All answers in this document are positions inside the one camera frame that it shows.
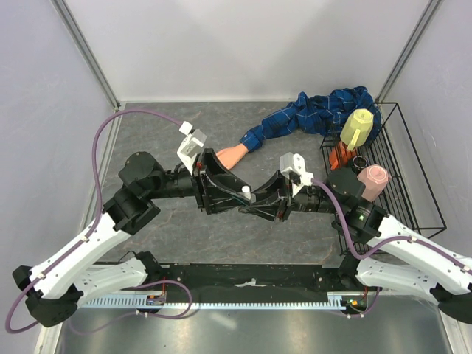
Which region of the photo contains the pink mug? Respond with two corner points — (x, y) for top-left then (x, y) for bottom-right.
(357, 164), (391, 202)

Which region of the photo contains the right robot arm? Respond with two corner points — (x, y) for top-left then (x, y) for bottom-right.
(237, 168), (471, 324)

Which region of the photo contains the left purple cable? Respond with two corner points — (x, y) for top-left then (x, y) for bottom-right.
(5, 108), (184, 333)

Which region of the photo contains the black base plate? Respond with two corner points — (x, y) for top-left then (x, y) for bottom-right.
(119, 262), (384, 305)

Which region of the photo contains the yellow mug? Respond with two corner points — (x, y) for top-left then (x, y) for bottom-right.
(340, 108), (374, 151)

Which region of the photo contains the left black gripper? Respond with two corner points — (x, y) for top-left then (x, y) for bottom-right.
(147, 148), (253, 215)

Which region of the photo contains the blue plaid shirt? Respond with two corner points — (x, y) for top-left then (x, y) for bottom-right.
(240, 86), (382, 153)

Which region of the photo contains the black wire rack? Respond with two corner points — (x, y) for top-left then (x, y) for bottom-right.
(319, 101), (447, 255)

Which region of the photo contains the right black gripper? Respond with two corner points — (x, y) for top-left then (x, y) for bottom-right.
(240, 168), (341, 222)

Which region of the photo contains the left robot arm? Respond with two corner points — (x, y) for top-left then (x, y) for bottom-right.
(13, 147), (256, 327)

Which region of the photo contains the small black ring cup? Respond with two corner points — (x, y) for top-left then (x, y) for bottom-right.
(353, 156), (369, 169)

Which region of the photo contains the white nail polish cap brush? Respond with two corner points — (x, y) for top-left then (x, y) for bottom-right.
(241, 185), (251, 199)

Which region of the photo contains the mannequin hand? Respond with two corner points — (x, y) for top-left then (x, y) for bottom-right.
(216, 144), (249, 170)

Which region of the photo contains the light blue cable duct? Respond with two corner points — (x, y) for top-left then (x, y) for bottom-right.
(82, 292), (352, 311)

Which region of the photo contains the clear nail polish bottle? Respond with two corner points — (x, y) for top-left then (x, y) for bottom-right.
(239, 195), (257, 214)

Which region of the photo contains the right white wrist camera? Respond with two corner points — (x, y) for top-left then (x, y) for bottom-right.
(280, 153), (313, 197)

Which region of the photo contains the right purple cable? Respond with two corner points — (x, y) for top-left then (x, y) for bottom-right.
(311, 178), (472, 274)

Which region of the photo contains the purple cable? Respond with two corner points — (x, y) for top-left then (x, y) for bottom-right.
(5, 108), (184, 333)
(311, 178), (472, 274)

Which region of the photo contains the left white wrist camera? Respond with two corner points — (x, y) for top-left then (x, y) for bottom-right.
(177, 121), (207, 174)

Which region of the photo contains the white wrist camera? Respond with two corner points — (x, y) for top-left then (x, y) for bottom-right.
(280, 153), (313, 197)
(177, 121), (207, 174)

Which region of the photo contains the orange cup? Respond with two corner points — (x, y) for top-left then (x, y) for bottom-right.
(329, 141), (357, 170)

